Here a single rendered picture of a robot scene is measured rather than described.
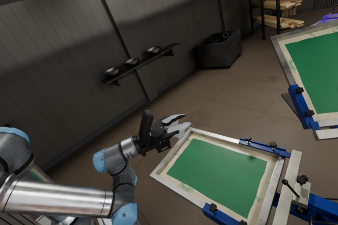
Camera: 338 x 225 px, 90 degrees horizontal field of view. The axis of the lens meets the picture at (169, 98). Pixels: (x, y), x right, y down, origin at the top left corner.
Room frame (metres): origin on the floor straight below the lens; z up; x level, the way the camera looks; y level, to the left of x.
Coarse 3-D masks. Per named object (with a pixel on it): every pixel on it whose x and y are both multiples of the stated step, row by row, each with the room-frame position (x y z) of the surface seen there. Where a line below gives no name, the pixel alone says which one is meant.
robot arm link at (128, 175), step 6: (126, 162) 0.48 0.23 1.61; (126, 168) 0.47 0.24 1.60; (114, 174) 0.45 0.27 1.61; (120, 174) 0.45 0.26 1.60; (126, 174) 0.45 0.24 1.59; (132, 174) 0.46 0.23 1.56; (114, 180) 0.44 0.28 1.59; (120, 180) 0.43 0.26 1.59; (126, 180) 0.42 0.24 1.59; (132, 180) 0.43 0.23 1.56; (114, 186) 0.42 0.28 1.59
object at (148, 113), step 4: (144, 112) 0.50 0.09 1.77; (148, 112) 0.49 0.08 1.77; (144, 116) 0.49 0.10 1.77; (148, 116) 0.48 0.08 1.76; (152, 116) 0.48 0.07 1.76; (144, 120) 0.48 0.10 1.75; (148, 120) 0.48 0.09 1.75; (152, 120) 0.48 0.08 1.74; (140, 124) 0.52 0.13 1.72; (144, 124) 0.48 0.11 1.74; (148, 124) 0.48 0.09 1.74; (140, 128) 0.51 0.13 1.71; (144, 128) 0.48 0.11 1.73; (148, 128) 0.48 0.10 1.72; (140, 132) 0.50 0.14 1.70; (144, 132) 0.48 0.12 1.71; (148, 132) 0.48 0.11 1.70; (140, 136) 0.49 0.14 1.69; (144, 136) 0.48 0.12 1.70; (148, 136) 0.48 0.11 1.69; (140, 140) 0.48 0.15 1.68; (144, 140) 0.48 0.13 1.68
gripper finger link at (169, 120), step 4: (172, 116) 0.55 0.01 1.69; (176, 116) 0.54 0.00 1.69; (180, 116) 0.54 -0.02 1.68; (184, 116) 0.54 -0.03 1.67; (164, 120) 0.54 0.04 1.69; (168, 120) 0.53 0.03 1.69; (172, 120) 0.53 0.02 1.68; (176, 120) 0.53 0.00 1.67; (164, 124) 0.53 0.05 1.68; (168, 124) 0.52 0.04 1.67; (172, 124) 0.54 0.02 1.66; (176, 124) 0.55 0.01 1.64
